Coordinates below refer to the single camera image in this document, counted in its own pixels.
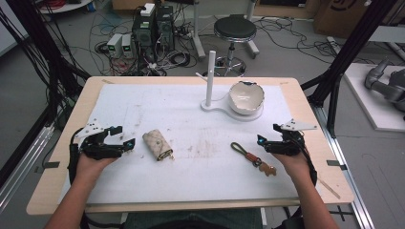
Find white table mat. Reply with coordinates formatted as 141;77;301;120
57;82;299;205

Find keychain with olive loop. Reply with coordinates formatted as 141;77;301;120
230;141;278;177

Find aluminium rail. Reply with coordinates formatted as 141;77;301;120
0;124;55;213
310;104;376;229

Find person's legs in jeans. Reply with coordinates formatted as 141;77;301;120
123;207;264;229

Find white box on tower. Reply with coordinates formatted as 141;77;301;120
139;2;157;18

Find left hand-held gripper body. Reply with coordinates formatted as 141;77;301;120
75;118;125;160

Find white stand with pole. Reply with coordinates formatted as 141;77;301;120
195;50;265;123

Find beige quilted key case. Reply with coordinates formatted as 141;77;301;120
141;128;176;162

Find person's left hand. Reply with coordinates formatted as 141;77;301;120
75;152;119;184

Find person's right hand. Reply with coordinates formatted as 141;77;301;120
271;152;313;188

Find white table leg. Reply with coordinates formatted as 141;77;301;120
190;0;207;60
244;0;261;60

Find black round stool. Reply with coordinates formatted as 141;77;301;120
213;13;258;78

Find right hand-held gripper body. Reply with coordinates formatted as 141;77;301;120
265;118;318;157

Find cardboard box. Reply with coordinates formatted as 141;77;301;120
312;0;372;40

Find tangle of floor cables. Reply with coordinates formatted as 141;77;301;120
89;6;200;77

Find black tape strip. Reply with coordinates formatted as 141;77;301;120
326;159;349;172
42;160;61;170

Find black computer tower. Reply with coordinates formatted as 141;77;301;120
131;12;158;63
155;4;176;52

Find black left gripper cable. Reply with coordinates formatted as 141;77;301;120
67;127;84;186

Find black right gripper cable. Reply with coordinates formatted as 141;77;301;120
297;137;319;189

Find white ceramic bowl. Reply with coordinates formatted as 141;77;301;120
227;80;266;115

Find white power supply unit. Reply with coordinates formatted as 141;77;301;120
121;33;135;59
106;32;124;59

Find white floor board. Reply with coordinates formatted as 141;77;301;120
343;62;405;134

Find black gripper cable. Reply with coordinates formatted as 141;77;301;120
67;127;84;186
297;137;319;189

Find black metal frame post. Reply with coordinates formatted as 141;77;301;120
300;0;399;138
5;0;91;130

